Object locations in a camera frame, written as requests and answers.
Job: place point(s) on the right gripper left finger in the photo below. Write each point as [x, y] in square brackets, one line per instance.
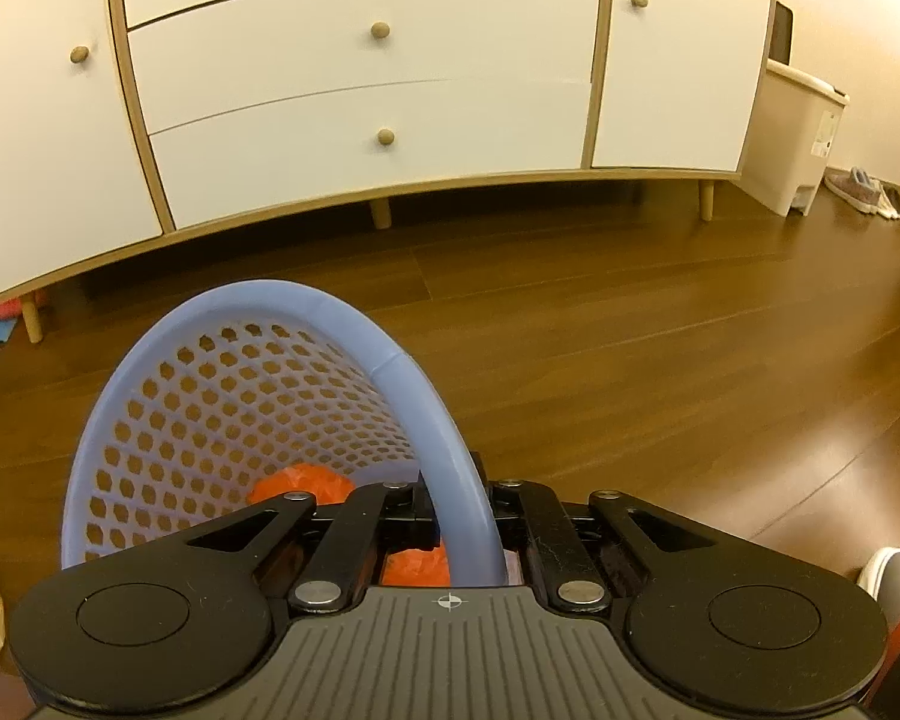
[168, 624]

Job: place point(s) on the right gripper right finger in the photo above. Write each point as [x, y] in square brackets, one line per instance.
[717, 623]

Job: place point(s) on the lavender plastic waste basket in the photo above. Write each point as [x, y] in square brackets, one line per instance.
[251, 378]

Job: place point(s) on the red plastic bag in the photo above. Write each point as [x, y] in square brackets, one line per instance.
[405, 568]

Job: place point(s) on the red grey white shoe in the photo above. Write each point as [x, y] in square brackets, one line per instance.
[880, 578]

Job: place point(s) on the grey sneakers pair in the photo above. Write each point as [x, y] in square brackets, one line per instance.
[866, 194]

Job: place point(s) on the beige pedal trash bin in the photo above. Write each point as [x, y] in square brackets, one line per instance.
[793, 130]

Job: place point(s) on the white wooden sideboard cabinet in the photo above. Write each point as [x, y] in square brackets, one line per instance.
[130, 125]

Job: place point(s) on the black monitor screen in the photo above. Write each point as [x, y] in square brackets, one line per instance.
[780, 49]

